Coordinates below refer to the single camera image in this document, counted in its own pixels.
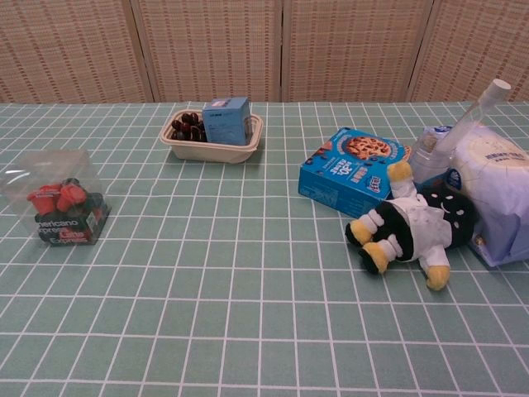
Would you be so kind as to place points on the woven bamboo screen panel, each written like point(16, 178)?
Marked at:
point(62, 49)
point(475, 41)
point(355, 49)
point(206, 49)

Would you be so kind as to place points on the clear plastic tube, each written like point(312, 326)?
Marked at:
point(475, 113)

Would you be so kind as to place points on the clear plastic coffee capsule box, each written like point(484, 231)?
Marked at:
point(62, 235)

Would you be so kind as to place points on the light purple tissue pack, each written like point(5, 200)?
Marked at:
point(496, 198)

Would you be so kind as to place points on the beige plastic food tray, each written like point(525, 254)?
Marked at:
point(206, 153)

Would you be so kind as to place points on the blue cookie box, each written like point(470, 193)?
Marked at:
point(343, 173)

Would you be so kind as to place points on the black penguin plush toy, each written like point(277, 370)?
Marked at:
point(396, 227)

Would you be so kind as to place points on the clear plastic bottle blue cap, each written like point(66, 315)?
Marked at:
point(425, 163)

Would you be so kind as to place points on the green checked tablecloth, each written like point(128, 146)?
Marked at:
point(248, 289)

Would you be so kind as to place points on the small blue carton box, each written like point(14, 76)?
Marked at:
point(225, 124)

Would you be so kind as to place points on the red coffee capsule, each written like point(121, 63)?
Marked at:
point(41, 199)
point(69, 196)

